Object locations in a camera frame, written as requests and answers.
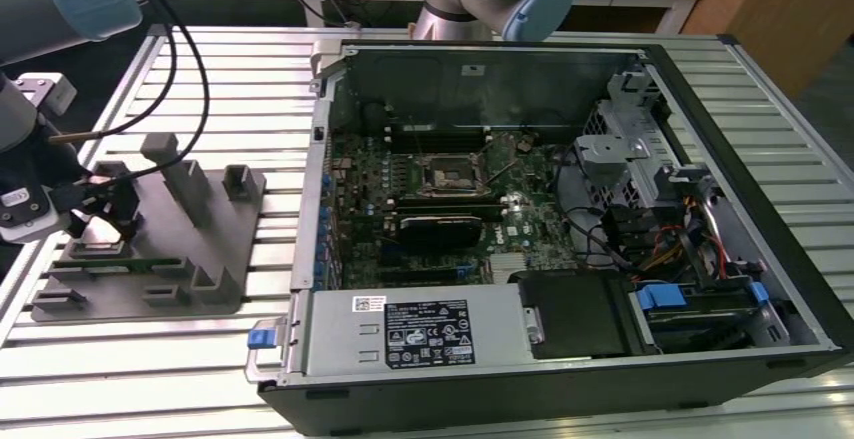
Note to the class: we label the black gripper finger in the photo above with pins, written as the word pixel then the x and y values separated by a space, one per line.
pixel 129 206
pixel 78 223

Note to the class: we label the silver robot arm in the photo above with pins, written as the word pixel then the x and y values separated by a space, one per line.
pixel 27 19

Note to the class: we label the CPU socket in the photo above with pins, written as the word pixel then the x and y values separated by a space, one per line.
pixel 454 176

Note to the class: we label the green RAM stick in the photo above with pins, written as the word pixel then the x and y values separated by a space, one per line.
pixel 157 262

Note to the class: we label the grey parts rack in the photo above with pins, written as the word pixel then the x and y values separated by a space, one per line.
pixel 187 259

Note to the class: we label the blue case latch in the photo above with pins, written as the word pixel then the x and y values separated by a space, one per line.
pixel 261 338

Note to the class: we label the silver power supply unit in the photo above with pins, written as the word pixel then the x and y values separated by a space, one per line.
pixel 334 329

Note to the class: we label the black graphics card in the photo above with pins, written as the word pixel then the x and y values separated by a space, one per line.
pixel 441 236

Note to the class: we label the silver chipset heat sink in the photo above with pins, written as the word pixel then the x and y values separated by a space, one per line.
pixel 509 265

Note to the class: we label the green motherboard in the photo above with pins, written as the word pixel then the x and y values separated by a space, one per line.
pixel 534 239

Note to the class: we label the black PC case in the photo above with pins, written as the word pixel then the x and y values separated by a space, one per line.
pixel 468 404

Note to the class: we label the black plastic shroud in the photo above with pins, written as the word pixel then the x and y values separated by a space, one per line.
pixel 581 314

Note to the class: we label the silver drive cage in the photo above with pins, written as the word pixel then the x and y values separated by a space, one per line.
pixel 608 151

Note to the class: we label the hard disk blue carrier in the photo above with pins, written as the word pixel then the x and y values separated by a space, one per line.
pixel 661 299

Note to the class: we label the wooden cabinet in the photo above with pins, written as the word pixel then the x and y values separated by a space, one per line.
pixel 788 19

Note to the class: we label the white wrist camera black face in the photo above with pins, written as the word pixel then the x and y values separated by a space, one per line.
pixel 30 209

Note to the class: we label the white box wrist camera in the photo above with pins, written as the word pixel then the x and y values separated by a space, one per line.
pixel 50 91

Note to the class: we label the grey case hinge bracket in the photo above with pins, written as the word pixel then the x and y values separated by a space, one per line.
pixel 327 54

